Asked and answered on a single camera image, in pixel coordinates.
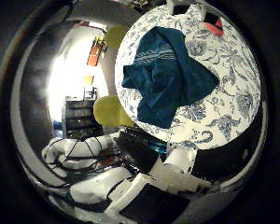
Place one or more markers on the dark shelf unit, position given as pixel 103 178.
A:
pixel 79 119

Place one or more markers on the orange wooden panel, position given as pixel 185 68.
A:
pixel 95 54

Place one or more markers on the small orange yellow panel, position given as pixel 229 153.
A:
pixel 88 80

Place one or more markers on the black frame rack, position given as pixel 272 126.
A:
pixel 90 92

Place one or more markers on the blue floral white tablecloth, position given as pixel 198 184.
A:
pixel 230 102

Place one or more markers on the yellow-green chair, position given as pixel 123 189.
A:
pixel 107 110
pixel 115 36

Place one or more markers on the orange spray bottle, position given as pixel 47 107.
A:
pixel 215 25

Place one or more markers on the dark blue striped cloth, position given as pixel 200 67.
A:
pixel 168 81

